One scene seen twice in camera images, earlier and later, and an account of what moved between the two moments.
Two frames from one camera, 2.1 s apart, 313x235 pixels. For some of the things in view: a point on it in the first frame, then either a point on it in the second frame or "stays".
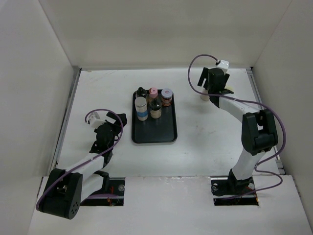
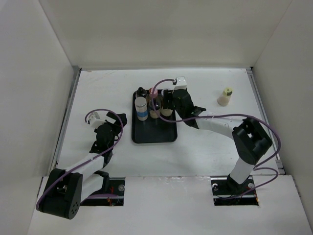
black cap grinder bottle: x=205 y=97 to x=167 y=110
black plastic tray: x=162 y=129 stays
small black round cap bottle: x=155 y=108 stays
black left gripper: x=117 y=129 stays
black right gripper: x=205 y=75 to x=168 y=96
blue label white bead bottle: x=142 y=108 stays
